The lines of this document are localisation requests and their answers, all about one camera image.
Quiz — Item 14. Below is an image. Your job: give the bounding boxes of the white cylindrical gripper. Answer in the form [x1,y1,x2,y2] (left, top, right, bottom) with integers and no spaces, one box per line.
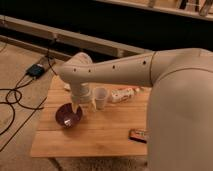
[70,83,96,113]

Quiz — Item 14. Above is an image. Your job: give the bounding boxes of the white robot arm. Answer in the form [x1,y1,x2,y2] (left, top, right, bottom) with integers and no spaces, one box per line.
[59,48,213,171]

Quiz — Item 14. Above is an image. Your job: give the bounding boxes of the dark purple ceramic bowl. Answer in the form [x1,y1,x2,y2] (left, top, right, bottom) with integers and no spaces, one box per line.
[55,103,83,128]

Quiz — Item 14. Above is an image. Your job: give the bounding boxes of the white sponge block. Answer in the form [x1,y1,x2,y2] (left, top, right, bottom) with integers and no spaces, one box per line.
[64,83,71,91]

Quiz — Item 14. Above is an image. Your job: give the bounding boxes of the wooden table board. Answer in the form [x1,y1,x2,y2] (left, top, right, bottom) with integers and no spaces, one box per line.
[31,76,150,157]

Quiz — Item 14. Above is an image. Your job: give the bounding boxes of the black power adapter box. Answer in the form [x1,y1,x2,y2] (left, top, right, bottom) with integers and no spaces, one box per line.
[26,64,45,78]

